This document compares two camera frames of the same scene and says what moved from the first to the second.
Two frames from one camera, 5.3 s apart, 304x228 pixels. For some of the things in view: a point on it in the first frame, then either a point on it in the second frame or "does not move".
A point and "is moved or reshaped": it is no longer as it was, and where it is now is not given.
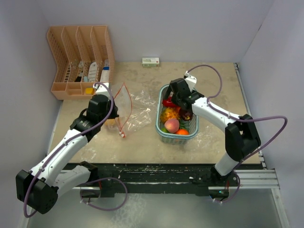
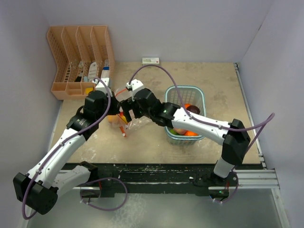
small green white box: (150, 61) does not move
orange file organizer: (83, 56) does not move
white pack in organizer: (92, 72) does not move
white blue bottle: (105, 74) does not move
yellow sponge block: (90, 90) does not move
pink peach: (172, 125) is moved or reshaped
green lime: (164, 129) → (172, 131)
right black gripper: (169, 90) → (128, 104)
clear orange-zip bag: (123, 101) is moved or reshaped
